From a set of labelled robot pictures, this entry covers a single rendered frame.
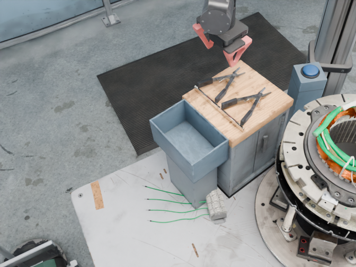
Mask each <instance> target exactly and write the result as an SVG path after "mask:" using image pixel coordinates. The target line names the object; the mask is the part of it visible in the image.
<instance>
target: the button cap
mask: <svg viewBox="0 0 356 267"><path fill-rule="evenodd" d="M302 72H303V73H304V74H305V75H306V76H311V77H312V76H316V75H317V74H318V68H317V67H316V66H315V65H306V66H304V67H303V70H302Z"/></svg>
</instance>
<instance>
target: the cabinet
mask: <svg viewBox="0 0 356 267"><path fill-rule="evenodd" d="M289 110H290V108H288V109H287V110H285V111H284V112H283V113H281V114H280V115H278V116H277V117H276V118H274V119H273V120H271V121H270V122H269V123H267V124H266V125H264V126H263V127H262V128H260V129H259V130H257V131H256V132H255V133H253V134H251V135H250V136H249V137H247V138H246V139H244V140H243V141H242V142H240V143H239V144H238V145H236V146H235V147H233V148H231V147H230V146H229V149H228V160H227V161H225V162H224V163H222V164H221V165H220V166H218V167H217V187H218V188H219V189H220V190H221V191H222V192H223V193H224V194H225V195H226V196H227V197H228V198H231V197H232V196H233V195H235V194H236V193H237V192H238V191H240V190H241V189H242V188H244V187H245V186H247V185H248V184H249V183H251V182H252V181H253V180H254V179H256V178H257V177H258V176H260V175H261V174H262V173H264V172H265V171H266V170H268V169H269V168H270V167H271V166H273V165H274V164H275V157H276V153H277V149H278V147H279V145H280V142H281V140H282V139H283V134H284V130H285V127H286V123H287V118H288V114H289Z"/></svg>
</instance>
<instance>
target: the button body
mask: <svg viewBox="0 0 356 267"><path fill-rule="evenodd" d="M306 65H315V66H316V67H317V68H318V69H319V70H320V75H319V76H318V77H317V78H314V79H309V78H305V77H303V75H302V74H301V72H300V71H301V68H302V67H303V66H306ZM326 82H327V78H326V76H325V74H324V72H323V70H322V68H321V66H320V64H319V62H315V63H307V64H300V65H294V66H293V69H292V74H291V79H290V83H289V88H288V93H287V95H289V96H290V97H291V98H293V99H294V101H293V105H292V106H291V107H290V110H289V114H288V118H287V123H286V126H287V124H288V122H289V121H290V119H291V118H292V116H293V115H294V114H295V113H296V112H297V111H298V110H301V111H302V112H305V111H306V110H305V109H304V105H306V104H308V103H309V102H311V101H314V100H316V99H319V98H321V97H322V95H323V91H324V88H325V85H326ZM285 129H286V127H285ZM284 131H285V130H284Z"/></svg>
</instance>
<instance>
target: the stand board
mask: <svg viewBox="0 0 356 267"><path fill-rule="evenodd" d="M238 67H240V69H239V70H238V71H237V72H236V73H237V74H241V73H243V72H245V74H243V75H241V76H239V77H236V78H235V79H234V81H235V87H232V86H230V87H229V89H228V91H227V92H226V95H225V96H224V97H223V98H222V99H221V100H220V101H219V102H218V103H217V104H218V105H219V106H220V107H221V103H223V102H225V101H228V100H231V99H234V98H240V97H245V96H250V95H254V94H257V93H258V92H259V91H260V90H262V89H263V88H264V87H265V88H266V89H265V90H264V91H263V92H262V93H263V94H265V93H268V92H271V94H269V95H267V96H265V97H262V98H260V100H259V101H260V102H261V105H260V108H258V107H256V108H255V110H254V111H253V113H252V116H251V117H250V118H249V119H248V120H247V122H246V123H245V124H244V125H243V127H244V128H245V129H244V132H241V131H240V130H239V129H238V128H237V127H236V126H235V125H233V124H232V123H231V122H230V121H229V120H228V119H227V118H226V117H224V116H223V115H222V114H221V113H220V112H219V111H218V110H217V109H215V108H214V107H213V106H212V105H211V104H210V103H209V102H208V101H206V100H205V99H204V98H203V97H202V96H201V95H200V94H199V93H198V92H196V91H195V90H194V89H193V90H191V91H189V92H188V93H186V94H184V95H183V96H182V99H186V100H187V101H188V102H189V103H190V104H191V105H192V106H193V107H194V108H195V109H197V110H198V111H199V112H200V113H201V114H202V115H203V116H204V117H205V118H206V119H207V120H208V121H209V122H211V123H212V124H213V125H214V126H215V127H216V128H217V129H218V130H219V131H220V132H221V133H222V134H223V135H224V136H226V137H227V138H228V139H229V146H230V147H231V148H233V147H235V146H236V145H238V144H239V143H240V142H242V141H243V140H244V139H246V138H247V137H249V136H250V135H251V134H253V133H255V132H256V131H257V130H259V129H260V128H262V127H263V126H264V125H266V124H267V123H269V122H270V121H271V120H273V119H274V118H276V117H277V116H278V115H280V114H281V113H283V112H284V111H285V110H287V109H288V108H290V107H291V106H292V105H293V101H294V99H293V98H291V97H290V96H289V95H287V94H286V93H285V92H283V91H282V90H280V89H279V88H278V87H276V86H275V85H274V84H272V83H271V82H270V81H268V80H267V79H266V78H264V77H263V76H262V75H260V74H259V73H258V72H256V71H255V70H254V69H252V68H251V67H250V66H248V65H247V64H245V63H244V62H243V61H241V60H240V61H238V62H237V64H236V65H235V66H234V67H232V68H231V67H228V68H227V69H225V70H223V71H222V72H220V73H219V74H217V75H216V76H214V77H212V78H215V77H220V76H225V75H230V74H232V73H233V71H235V70H236V69H237V68H238ZM226 85H227V82H226V80H222V81H221V82H219V81H216V82H213V83H212V84H210V85H207V86H204V87H201V88H199V89H200V90H202V91H203V92H204V93H205V94H206V95H207V96H209V97H210V98H211V99H212V100H213V101H215V97H216V96H217V95H218V94H219V93H220V92H221V91H222V90H223V88H225V86H226ZM252 105H253V103H252V102H251V101H250V100H248V101H246V102H244V101H242V102H237V104H235V105H232V106H229V107H227V108H224V109H223V110H225V111H226V112H227V113H228V114H229V115H230V116H231V117H233V118H234V119H235V120H236V121H237V122H238V123H239V124H240V123H241V119H242V118H243V117H244V115H245V114H247V112H248V111H249V110H250V109H251V107H252Z"/></svg>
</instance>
